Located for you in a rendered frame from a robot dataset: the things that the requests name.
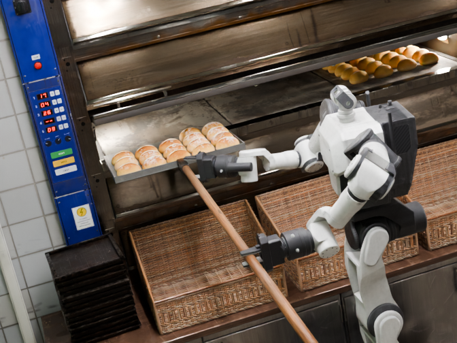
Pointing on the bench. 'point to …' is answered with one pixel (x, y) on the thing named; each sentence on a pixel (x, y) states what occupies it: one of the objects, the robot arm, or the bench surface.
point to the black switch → (22, 7)
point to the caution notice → (82, 216)
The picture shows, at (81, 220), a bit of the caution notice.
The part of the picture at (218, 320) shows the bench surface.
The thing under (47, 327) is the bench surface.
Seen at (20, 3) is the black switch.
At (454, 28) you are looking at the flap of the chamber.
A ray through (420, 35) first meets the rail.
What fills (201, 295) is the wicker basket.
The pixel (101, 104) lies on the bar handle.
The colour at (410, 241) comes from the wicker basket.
